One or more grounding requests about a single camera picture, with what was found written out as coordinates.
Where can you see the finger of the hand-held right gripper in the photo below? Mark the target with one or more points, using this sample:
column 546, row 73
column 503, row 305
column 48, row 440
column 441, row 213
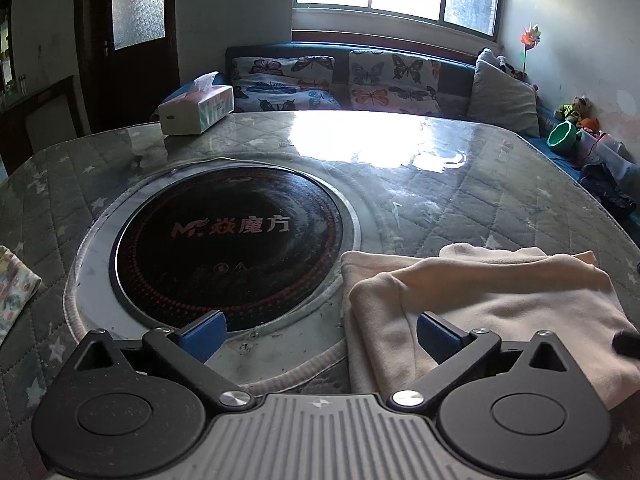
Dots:
column 629, row 343

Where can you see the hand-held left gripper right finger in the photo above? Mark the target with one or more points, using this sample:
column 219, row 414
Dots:
column 439, row 336

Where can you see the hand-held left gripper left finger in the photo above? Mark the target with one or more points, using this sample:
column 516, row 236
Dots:
column 202, row 336

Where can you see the cream garment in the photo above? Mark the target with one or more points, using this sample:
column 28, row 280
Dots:
column 500, row 290

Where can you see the dark blue clothes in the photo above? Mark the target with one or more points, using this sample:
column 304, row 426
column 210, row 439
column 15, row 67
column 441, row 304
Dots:
column 605, row 190

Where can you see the round black induction cooker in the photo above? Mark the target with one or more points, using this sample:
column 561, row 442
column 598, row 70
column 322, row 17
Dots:
column 230, row 240

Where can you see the floral printed cloth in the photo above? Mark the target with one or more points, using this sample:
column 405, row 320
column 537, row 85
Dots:
column 15, row 290

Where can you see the green plastic bowl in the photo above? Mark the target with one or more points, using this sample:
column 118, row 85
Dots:
column 561, row 136

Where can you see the white tissue box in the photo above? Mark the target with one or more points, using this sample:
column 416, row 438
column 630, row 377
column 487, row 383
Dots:
column 192, row 110

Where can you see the stuffed toy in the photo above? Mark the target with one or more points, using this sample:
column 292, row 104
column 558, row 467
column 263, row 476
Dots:
column 577, row 110

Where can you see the grey pillow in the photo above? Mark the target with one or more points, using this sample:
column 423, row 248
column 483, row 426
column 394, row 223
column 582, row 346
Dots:
column 502, row 95

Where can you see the blue sofa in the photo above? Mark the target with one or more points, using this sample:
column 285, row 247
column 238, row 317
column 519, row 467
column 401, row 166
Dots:
column 455, row 77

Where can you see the butterfly print cushion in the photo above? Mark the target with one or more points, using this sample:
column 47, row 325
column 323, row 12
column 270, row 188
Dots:
column 285, row 80
column 392, row 80

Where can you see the dark wooden cabinet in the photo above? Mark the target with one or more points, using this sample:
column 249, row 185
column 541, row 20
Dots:
column 47, row 120

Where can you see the dark wooden door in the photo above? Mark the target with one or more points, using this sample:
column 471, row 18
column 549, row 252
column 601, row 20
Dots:
column 95, row 80

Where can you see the colourful pinwheel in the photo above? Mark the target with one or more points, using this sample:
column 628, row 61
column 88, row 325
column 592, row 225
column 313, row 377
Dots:
column 531, row 37

